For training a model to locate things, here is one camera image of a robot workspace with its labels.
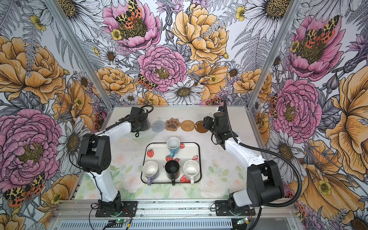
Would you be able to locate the scratched brown wooden round coaster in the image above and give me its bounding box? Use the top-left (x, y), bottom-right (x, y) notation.
top-left (195, 121), bottom-right (208, 133)

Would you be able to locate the grey woven round coaster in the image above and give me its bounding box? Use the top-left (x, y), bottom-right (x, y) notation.
top-left (151, 120), bottom-right (166, 133)

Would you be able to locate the woven rattan round coaster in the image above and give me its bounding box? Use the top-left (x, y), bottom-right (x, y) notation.
top-left (181, 120), bottom-right (195, 132)

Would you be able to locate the cork paw print coaster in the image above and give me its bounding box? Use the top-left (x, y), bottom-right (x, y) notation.
top-left (165, 118), bottom-right (181, 132)

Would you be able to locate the light blue mug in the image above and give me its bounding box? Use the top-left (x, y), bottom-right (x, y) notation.
top-left (166, 137), bottom-right (181, 158)

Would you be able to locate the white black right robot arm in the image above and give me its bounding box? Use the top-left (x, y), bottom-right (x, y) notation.
top-left (203, 112), bottom-right (287, 214)

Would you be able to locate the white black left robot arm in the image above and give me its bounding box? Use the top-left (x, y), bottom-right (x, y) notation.
top-left (77, 105), bottom-right (154, 217)

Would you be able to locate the white strawberry serving tray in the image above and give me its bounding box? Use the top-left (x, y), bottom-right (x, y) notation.
top-left (141, 142), bottom-right (202, 185)

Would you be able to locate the black mug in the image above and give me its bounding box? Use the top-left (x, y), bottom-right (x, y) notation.
top-left (164, 160), bottom-right (180, 186)

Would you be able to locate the green circuit board right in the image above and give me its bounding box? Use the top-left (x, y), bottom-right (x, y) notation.
top-left (236, 217), bottom-right (250, 225)

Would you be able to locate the green circuit board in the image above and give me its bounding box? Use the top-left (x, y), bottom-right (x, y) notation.
top-left (108, 218), bottom-right (130, 224)
top-left (236, 217), bottom-right (250, 225)

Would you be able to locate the green circuit board left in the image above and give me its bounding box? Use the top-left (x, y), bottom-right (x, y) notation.
top-left (108, 218), bottom-right (130, 224)

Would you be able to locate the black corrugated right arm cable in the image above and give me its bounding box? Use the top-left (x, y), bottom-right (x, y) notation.
top-left (221, 97), bottom-right (303, 230)

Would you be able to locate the white mug purple handle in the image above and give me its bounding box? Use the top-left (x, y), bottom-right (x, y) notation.
top-left (142, 161), bottom-right (159, 186)

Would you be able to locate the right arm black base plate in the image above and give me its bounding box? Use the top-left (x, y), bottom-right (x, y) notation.
top-left (215, 199), bottom-right (255, 216)

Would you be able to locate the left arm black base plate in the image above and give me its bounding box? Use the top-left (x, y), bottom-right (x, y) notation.
top-left (95, 200), bottom-right (138, 218)

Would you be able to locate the aluminium front rail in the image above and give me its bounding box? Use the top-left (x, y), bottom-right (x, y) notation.
top-left (51, 197), bottom-right (298, 220)

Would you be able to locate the aluminium frame corner post left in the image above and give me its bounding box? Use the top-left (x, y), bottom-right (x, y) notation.
top-left (45, 1), bottom-right (114, 111)

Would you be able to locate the aluminium frame corner post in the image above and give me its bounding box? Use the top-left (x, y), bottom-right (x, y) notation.
top-left (45, 1), bottom-right (114, 111)
top-left (247, 0), bottom-right (302, 110)

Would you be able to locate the aluminium frame corner post right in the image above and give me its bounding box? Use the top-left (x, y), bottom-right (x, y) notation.
top-left (247, 0), bottom-right (302, 110)

